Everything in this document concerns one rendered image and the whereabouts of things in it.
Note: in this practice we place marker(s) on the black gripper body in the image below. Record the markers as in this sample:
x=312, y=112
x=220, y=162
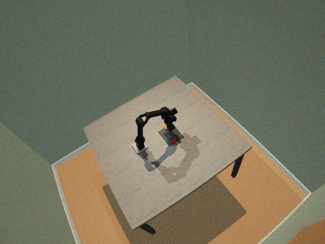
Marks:
x=170, y=125

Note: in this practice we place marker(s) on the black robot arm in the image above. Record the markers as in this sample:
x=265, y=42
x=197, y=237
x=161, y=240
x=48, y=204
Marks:
x=164, y=112

